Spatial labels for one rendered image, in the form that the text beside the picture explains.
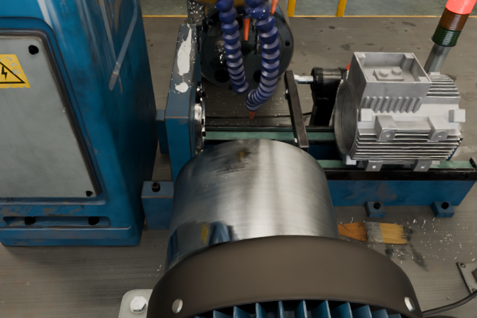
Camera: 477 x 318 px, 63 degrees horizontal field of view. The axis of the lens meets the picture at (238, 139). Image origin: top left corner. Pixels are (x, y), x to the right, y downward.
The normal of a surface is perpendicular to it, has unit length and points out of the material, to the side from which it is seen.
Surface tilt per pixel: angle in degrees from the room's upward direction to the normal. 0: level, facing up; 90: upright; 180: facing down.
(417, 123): 0
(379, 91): 90
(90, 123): 90
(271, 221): 6
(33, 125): 90
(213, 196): 28
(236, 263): 23
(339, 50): 0
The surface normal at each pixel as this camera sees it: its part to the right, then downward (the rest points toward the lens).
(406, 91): 0.03, 0.70
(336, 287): 0.20, -0.70
